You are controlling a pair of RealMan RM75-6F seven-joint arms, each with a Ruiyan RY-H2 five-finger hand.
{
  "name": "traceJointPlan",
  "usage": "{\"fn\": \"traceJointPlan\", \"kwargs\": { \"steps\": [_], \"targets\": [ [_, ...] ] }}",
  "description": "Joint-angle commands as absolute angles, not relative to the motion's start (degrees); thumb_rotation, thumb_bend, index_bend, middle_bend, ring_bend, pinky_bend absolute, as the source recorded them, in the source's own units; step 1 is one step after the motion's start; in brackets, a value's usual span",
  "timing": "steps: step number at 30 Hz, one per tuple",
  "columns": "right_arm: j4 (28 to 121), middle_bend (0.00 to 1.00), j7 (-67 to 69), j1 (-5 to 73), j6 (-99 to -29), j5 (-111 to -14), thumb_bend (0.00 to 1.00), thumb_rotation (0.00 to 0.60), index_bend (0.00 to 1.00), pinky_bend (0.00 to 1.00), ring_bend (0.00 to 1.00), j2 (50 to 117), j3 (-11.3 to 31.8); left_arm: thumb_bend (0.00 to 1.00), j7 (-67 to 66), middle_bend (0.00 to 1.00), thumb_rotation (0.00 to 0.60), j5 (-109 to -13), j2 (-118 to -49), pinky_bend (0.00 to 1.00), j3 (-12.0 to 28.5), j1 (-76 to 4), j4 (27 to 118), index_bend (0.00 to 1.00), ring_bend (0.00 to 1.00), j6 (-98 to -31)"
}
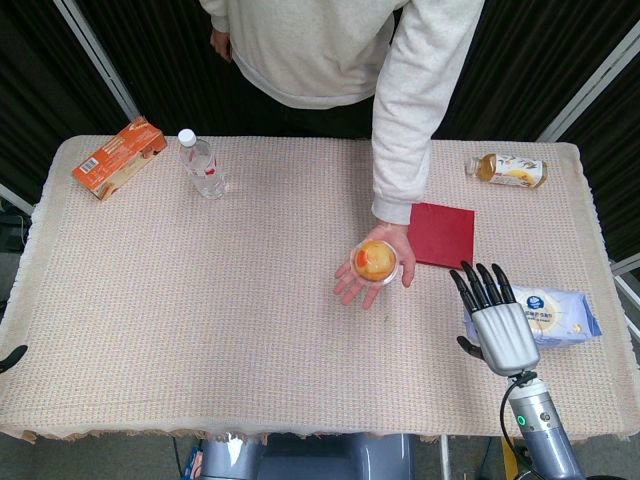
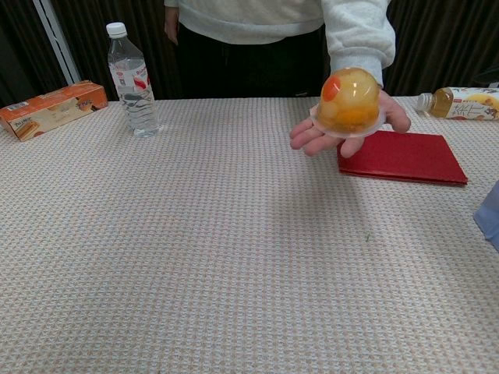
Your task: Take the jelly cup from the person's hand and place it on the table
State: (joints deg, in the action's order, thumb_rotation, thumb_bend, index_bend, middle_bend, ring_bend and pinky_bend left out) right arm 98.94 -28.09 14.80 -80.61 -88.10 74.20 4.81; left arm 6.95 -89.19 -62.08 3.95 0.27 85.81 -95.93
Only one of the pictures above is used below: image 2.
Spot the person's right hand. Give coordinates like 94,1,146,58
163,15,180,47

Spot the person's left hand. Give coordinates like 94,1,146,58
290,90,412,158

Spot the clear fruit jelly cup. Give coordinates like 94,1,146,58
310,65,388,138

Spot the person's left forearm grey sleeve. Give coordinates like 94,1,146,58
321,0,397,89

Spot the clear plastic water bottle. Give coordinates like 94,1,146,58
106,22,160,138

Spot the person's body grey sweater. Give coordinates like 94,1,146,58
163,0,328,99

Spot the red notebook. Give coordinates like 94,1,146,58
337,130,469,188

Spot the beige woven tablecloth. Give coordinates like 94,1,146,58
0,95,499,374

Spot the orange biscuit box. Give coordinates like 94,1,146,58
0,80,109,141

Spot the yellow tea drink bottle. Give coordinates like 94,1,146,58
416,86,499,122

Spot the person in grey sweatshirt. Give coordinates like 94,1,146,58
0,0,499,114

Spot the blue tissue pack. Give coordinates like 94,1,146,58
472,190,499,254

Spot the white frame pole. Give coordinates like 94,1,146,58
33,0,81,85

